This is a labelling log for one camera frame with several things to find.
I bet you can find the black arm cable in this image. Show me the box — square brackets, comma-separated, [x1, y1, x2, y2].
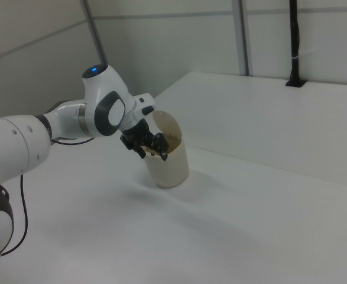
[0, 134, 96, 257]

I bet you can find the small cream bin with lid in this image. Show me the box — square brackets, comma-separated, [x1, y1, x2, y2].
[143, 109, 190, 189]

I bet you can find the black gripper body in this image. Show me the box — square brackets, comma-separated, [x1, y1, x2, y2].
[119, 117, 158, 151]

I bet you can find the grey metal partition post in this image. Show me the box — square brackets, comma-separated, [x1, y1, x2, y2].
[80, 0, 108, 66]
[236, 0, 251, 77]

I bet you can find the black pole with table clamp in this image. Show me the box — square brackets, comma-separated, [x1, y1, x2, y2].
[284, 0, 307, 88]

